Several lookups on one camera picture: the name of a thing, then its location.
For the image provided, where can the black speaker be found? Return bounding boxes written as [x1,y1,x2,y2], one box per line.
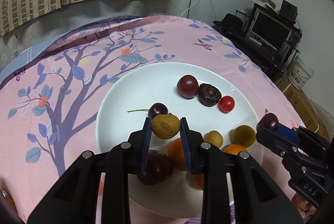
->
[279,0,298,22]

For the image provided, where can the pink deer tablecloth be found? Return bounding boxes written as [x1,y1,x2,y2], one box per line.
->
[1,16,302,221]

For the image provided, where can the white power cable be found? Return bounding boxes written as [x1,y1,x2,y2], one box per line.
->
[179,0,204,18]

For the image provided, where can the person's right hand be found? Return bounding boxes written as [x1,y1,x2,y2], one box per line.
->
[291,193,316,219]

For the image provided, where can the small orange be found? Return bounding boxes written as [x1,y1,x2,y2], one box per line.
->
[223,144,248,155]

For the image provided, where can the dark cherry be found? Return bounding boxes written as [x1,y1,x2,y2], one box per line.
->
[128,103,169,119]
[256,113,279,132]

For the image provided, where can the white plastic bucket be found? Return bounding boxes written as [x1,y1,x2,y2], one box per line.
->
[288,57,314,90]

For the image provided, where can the large orange front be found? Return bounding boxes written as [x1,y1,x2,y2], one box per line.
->
[167,138,187,171]

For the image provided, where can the red cherry tomato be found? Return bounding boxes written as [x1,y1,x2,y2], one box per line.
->
[219,96,235,113]

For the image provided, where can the large dark plum front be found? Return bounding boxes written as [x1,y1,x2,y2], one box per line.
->
[137,150,174,186]

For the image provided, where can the small yellow-green fruit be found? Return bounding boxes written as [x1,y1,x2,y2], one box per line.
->
[204,130,224,148]
[151,113,181,139]

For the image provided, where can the black metal shelf desk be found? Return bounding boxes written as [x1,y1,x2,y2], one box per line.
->
[213,4,302,82]

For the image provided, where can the green-orange citrus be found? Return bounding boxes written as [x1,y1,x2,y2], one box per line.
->
[230,125,256,148]

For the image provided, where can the dark wrinkled fruit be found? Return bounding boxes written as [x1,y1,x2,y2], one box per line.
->
[197,83,222,107]

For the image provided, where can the computer monitor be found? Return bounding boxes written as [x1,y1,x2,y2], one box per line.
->
[248,11,292,51]

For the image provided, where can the white oval plate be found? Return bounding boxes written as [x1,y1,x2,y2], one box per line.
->
[96,62,259,218]

